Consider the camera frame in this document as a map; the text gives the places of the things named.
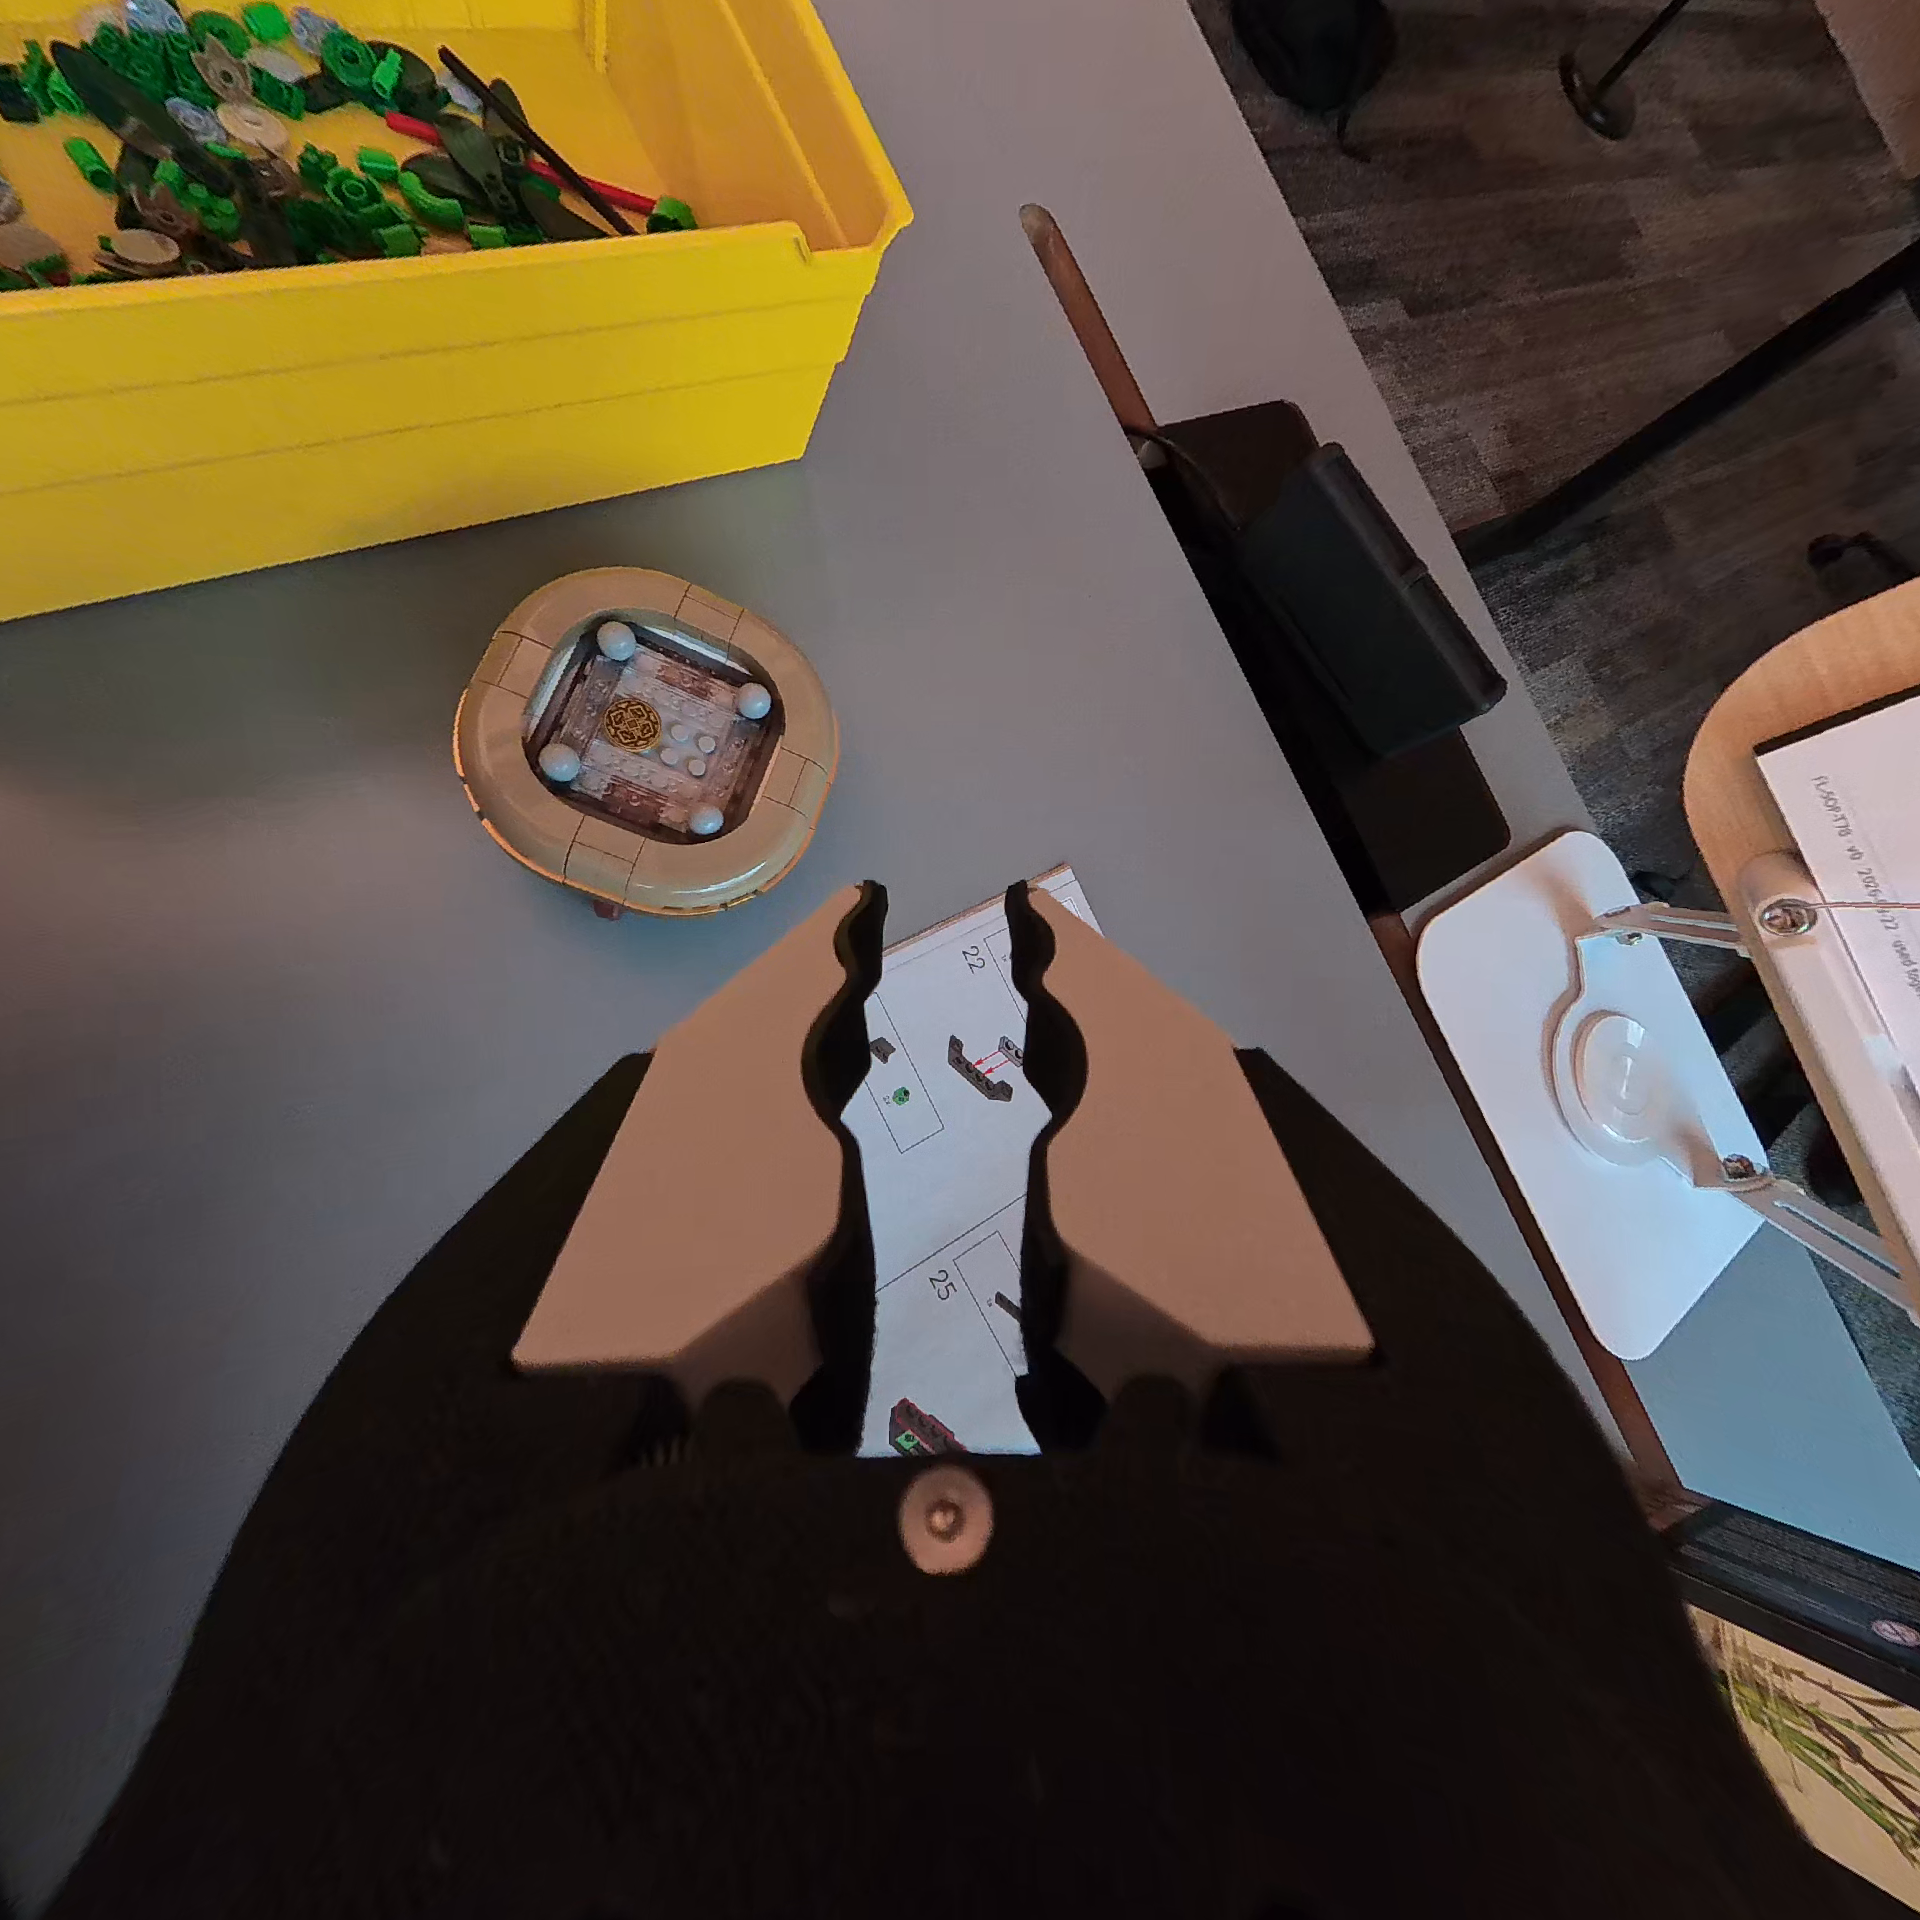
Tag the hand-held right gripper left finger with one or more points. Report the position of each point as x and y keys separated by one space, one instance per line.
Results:
x=705 y=1184

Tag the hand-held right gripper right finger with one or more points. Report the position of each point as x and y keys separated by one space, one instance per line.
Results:
x=1201 y=1184

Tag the yellow plastic bin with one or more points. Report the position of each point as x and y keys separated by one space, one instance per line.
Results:
x=375 y=420

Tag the pile of small toy bricks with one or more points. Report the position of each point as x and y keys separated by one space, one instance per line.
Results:
x=353 y=188

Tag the building instruction booklet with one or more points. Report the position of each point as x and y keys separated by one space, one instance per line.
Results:
x=960 y=1200

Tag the white lamp base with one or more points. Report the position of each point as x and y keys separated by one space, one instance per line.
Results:
x=1500 y=1019

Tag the tan round brick model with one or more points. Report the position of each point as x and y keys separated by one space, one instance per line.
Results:
x=493 y=735

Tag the black power box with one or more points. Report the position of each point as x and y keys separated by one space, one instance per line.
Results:
x=1365 y=599

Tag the white paper sheet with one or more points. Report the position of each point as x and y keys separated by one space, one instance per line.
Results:
x=1861 y=840

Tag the printed cardboard box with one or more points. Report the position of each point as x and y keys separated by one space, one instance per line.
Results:
x=1800 y=1756

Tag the long red toy rod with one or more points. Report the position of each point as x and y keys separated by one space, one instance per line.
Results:
x=616 y=195

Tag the long black toy rod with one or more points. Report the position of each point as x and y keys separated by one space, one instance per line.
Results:
x=540 y=142

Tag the black backpack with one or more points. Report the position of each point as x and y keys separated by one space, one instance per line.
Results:
x=1313 y=52

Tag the black round-base floor stand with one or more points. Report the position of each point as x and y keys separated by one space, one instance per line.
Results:
x=1605 y=82

